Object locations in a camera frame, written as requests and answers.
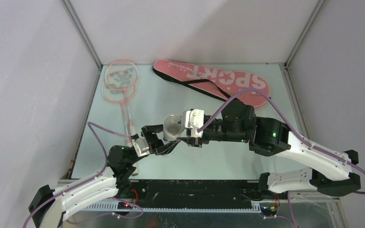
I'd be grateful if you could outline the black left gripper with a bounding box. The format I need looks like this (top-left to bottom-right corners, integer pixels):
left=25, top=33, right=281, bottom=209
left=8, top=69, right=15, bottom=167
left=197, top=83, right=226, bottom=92
left=128, top=123, right=180, bottom=164

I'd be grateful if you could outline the white shuttlecock tube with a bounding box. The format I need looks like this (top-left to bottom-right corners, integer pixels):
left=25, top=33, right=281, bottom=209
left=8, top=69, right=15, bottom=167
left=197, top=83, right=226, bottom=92
left=163, top=114, right=185, bottom=142

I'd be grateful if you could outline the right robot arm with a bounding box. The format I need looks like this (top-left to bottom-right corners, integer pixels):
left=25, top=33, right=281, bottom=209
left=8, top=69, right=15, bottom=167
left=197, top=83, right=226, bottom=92
left=180, top=99, right=361, bottom=199

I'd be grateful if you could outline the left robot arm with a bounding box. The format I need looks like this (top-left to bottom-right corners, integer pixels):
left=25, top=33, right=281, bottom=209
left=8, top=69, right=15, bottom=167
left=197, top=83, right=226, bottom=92
left=23, top=125, right=179, bottom=228

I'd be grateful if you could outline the pink sport racket bag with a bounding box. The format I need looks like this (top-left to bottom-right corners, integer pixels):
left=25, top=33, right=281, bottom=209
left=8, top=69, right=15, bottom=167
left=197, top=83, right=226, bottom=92
left=152, top=59, right=270, bottom=101

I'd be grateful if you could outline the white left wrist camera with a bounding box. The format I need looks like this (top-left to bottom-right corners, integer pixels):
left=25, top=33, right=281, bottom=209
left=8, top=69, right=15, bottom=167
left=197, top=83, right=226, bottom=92
left=131, top=134, right=150, bottom=157

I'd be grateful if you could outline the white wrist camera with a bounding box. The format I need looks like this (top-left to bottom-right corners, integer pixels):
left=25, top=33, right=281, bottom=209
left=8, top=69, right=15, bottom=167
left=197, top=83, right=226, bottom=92
left=131, top=134, right=150, bottom=157
left=182, top=109, right=204, bottom=138

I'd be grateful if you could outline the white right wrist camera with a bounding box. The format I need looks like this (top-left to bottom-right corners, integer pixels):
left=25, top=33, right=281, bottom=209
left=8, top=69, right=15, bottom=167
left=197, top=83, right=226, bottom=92
left=182, top=109, right=204, bottom=138

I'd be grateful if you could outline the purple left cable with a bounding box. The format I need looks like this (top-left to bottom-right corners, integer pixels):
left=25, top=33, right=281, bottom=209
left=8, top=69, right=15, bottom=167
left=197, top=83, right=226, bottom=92
left=22, top=122, right=145, bottom=228

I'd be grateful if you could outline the purple cable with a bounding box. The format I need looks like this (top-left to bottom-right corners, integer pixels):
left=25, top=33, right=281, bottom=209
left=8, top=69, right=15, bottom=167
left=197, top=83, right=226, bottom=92
left=22, top=122, right=145, bottom=228
left=196, top=88, right=365, bottom=194

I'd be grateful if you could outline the aluminium front frame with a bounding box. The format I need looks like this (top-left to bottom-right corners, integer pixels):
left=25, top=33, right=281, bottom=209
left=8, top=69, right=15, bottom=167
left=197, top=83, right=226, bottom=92
left=63, top=180, right=344, bottom=228

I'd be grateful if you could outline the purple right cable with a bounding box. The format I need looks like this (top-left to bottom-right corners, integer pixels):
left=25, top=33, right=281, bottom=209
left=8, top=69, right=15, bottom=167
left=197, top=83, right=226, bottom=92
left=196, top=88, right=365, bottom=194

